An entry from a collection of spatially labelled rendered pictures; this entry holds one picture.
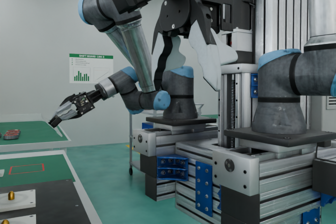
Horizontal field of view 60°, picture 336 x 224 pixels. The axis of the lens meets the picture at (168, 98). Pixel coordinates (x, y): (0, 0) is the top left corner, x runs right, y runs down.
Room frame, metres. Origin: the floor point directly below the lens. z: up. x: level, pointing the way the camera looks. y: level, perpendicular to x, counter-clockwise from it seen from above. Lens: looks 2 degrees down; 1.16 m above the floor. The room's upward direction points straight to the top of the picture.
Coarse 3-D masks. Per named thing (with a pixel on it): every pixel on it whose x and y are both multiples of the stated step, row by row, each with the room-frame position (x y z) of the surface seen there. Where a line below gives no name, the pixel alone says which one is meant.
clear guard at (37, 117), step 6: (6, 114) 1.07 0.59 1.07; (12, 114) 1.07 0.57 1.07; (18, 114) 1.07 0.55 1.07; (24, 114) 1.07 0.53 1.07; (30, 114) 1.07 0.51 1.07; (36, 114) 1.07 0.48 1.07; (42, 114) 1.13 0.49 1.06; (0, 120) 0.86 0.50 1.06; (6, 120) 0.87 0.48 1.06; (12, 120) 0.87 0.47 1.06; (18, 120) 0.88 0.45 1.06; (24, 120) 0.89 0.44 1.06; (30, 120) 0.89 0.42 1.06; (36, 120) 0.90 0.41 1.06; (42, 120) 0.91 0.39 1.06; (48, 120) 1.08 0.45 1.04
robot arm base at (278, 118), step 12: (264, 108) 0.82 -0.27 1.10; (276, 108) 0.80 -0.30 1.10; (288, 108) 0.79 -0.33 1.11; (300, 108) 0.81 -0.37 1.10; (264, 120) 0.81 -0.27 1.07; (276, 120) 0.79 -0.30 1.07; (288, 120) 0.78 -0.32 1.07; (300, 120) 0.79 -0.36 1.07; (264, 132) 0.80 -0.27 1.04; (276, 132) 0.78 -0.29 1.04; (288, 132) 0.77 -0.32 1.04; (300, 132) 0.78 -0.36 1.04
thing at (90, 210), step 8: (32, 152) 1.89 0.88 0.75; (40, 152) 1.89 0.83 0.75; (48, 152) 1.89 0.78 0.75; (56, 152) 1.89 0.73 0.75; (64, 152) 1.89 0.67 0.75; (72, 168) 1.50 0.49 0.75; (80, 184) 1.24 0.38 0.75; (80, 192) 1.15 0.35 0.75; (88, 200) 1.06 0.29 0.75; (88, 208) 0.99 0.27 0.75; (88, 216) 0.93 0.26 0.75; (96, 216) 0.93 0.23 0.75
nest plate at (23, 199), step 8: (16, 192) 1.05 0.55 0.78; (24, 192) 1.05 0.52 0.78; (32, 192) 1.05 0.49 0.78; (0, 200) 0.97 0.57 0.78; (8, 200) 0.97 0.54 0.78; (16, 200) 0.97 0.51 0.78; (24, 200) 0.97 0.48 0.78; (32, 200) 0.97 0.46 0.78; (0, 208) 0.91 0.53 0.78; (8, 208) 0.92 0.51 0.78; (16, 208) 0.93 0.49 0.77
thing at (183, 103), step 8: (176, 96) 1.21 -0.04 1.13; (184, 96) 1.21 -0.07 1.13; (192, 96) 1.24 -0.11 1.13; (176, 104) 1.21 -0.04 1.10; (184, 104) 1.20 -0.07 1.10; (192, 104) 1.23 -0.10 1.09; (168, 112) 1.21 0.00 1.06; (176, 112) 1.21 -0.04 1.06; (184, 112) 1.19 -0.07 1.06; (192, 112) 1.21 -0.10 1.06
